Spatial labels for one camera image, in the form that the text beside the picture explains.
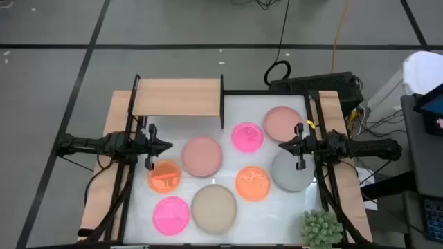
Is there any white table board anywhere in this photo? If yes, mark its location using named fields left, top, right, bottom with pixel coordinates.
left=123, top=93, right=323, bottom=245

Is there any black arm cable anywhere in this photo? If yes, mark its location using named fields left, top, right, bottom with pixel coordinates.
left=84, top=155, right=117, bottom=207

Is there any black floor cable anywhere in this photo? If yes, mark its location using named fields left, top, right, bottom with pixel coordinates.
left=263, top=0, right=292, bottom=86

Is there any black bar beside desk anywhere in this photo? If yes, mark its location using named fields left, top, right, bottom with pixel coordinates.
left=359, top=171, right=418, bottom=202

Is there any small orange translucent plate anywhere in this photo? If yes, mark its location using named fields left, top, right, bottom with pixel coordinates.
left=147, top=158, right=183, bottom=194
left=235, top=165, right=272, bottom=203

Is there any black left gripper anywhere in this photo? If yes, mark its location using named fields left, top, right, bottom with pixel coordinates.
left=133, top=123, right=174, bottom=171

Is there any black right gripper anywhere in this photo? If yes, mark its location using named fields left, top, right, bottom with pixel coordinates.
left=277, top=122, right=323, bottom=171

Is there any yellow floor cable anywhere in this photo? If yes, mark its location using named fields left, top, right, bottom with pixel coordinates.
left=330, top=0, right=352, bottom=74

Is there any large pale pink plate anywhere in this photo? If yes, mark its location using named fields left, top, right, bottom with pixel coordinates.
left=264, top=105, right=305, bottom=143
left=180, top=136, right=224, bottom=178

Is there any white paper sheet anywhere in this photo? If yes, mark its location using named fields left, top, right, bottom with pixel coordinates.
left=354, top=165, right=379, bottom=212

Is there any black monitor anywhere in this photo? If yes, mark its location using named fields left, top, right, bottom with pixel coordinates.
left=413, top=82, right=443, bottom=136

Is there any black aluminium frame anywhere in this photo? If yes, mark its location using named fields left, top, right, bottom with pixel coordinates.
left=78, top=74, right=150, bottom=243
left=223, top=89, right=373, bottom=247

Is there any small magenta translucent plate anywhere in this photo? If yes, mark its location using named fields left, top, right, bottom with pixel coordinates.
left=152, top=196, right=191, bottom=237
left=230, top=121, right=265, bottom=154

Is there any wooden shelf with black sides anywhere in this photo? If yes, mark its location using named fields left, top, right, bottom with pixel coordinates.
left=127, top=73, right=226, bottom=131

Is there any large beige plate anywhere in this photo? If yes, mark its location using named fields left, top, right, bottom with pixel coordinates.
left=190, top=183, right=239, bottom=235

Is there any light grey cabinet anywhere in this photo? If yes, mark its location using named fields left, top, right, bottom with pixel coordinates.
left=366, top=68, right=406, bottom=117

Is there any grey desk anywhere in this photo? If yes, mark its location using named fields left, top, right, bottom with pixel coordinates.
left=400, top=95, right=443, bottom=198

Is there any black keyboard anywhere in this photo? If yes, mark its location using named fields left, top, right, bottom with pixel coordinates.
left=420, top=196, right=443, bottom=243

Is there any green artificial plant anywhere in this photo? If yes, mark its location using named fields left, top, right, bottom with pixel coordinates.
left=300, top=209, right=344, bottom=249

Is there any white plastic bin lid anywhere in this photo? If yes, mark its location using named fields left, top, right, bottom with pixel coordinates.
left=401, top=50, right=443, bottom=96

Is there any black cable tangle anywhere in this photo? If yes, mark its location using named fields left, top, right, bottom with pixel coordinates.
left=230, top=0, right=278, bottom=10

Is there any large grey plate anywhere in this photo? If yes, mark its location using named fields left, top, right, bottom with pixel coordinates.
left=270, top=149, right=316, bottom=193

